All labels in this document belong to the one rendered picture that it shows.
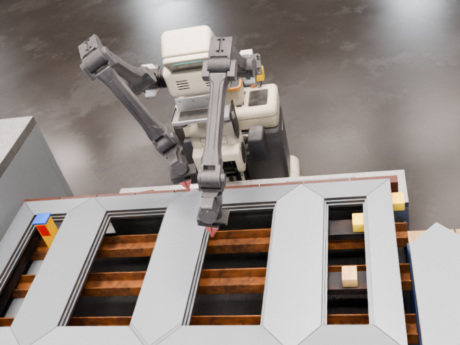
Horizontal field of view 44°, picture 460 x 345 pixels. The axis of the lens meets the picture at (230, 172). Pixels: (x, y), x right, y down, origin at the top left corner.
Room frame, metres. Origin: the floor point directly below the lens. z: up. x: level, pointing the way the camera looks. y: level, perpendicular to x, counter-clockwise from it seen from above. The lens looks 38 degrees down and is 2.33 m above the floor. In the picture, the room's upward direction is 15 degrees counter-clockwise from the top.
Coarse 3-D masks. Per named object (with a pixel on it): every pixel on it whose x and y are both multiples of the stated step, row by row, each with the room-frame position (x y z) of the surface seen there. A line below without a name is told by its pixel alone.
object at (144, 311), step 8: (136, 304) 1.31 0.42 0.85; (144, 304) 1.30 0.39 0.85; (152, 304) 1.29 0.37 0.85; (160, 304) 1.28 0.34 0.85; (168, 304) 1.27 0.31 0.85; (176, 304) 1.27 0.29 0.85; (184, 304) 1.26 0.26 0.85; (136, 312) 1.28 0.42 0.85; (144, 312) 1.27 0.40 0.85; (152, 312) 1.26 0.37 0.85; (160, 312) 1.25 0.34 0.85; (168, 312) 1.24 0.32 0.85; (176, 312) 1.23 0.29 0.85; (184, 312) 1.22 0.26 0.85; (136, 320) 1.24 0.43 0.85; (144, 320) 1.23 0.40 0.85; (152, 320) 1.23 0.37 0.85; (160, 320) 1.22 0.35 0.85; (168, 320) 1.21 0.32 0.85; (176, 320) 1.20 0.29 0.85
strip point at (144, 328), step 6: (138, 324) 1.22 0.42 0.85; (144, 324) 1.22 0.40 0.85; (150, 324) 1.21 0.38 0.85; (156, 324) 1.20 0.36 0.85; (162, 324) 1.20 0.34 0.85; (168, 324) 1.19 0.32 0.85; (174, 324) 1.19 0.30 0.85; (138, 330) 1.20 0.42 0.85; (144, 330) 1.20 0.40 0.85; (150, 330) 1.19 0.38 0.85; (156, 330) 1.18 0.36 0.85; (162, 330) 1.18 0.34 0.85; (168, 330) 1.17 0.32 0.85; (144, 336) 1.17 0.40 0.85; (150, 336) 1.17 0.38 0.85; (156, 336) 1.16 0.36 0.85; (162, 336) 1.15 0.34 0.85; (150, 342) 1.14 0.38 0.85
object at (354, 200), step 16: (160, 208) 1.77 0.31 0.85; (224, 208) 1.69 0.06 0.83; (240, 208) 1.67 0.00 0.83; (256, 208) 1.64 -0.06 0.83; (272, 208) 1.62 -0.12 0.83; (32, 224) 1.90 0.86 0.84; (272, 224) 1.54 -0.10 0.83; (96, 240) 1.70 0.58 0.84; (208, 240) 1.55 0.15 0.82; (368, 240) 1.33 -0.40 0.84; (16, 256) 1.74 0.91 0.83; (368, 256) 1.26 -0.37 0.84; (80, 272) 1.53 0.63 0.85; (368, 272) 1.20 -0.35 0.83; (0, 288) 1.59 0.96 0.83; (80, 288) 1.48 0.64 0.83; (192, 288) 1.33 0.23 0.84; (368, 288) 1.14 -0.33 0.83; (192, 304) 1.27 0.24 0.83; (368, 304) 1.08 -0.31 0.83; (64, 320) 1.34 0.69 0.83
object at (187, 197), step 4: (188, 192) 1.82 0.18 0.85; (192, 192) 1.81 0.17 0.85; (196, 192) 1.80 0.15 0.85; (200, 192) 1.80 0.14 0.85; (180, 196) 1.80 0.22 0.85; (184, 196) 1.80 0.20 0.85; (188, 196) 1.79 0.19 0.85; (192, 196) 1.78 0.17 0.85; (196, 196) 1.78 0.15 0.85; (200, 196) 1.77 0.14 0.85; (176, 200) 1.79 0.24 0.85; (180, 200) 1.78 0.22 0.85; (184, 200) 1.78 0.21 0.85; (188, 200) 1.77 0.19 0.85; (192, 200) 1.76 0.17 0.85; (196, 200) 1.76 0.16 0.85; (200, 200) 1.75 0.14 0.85
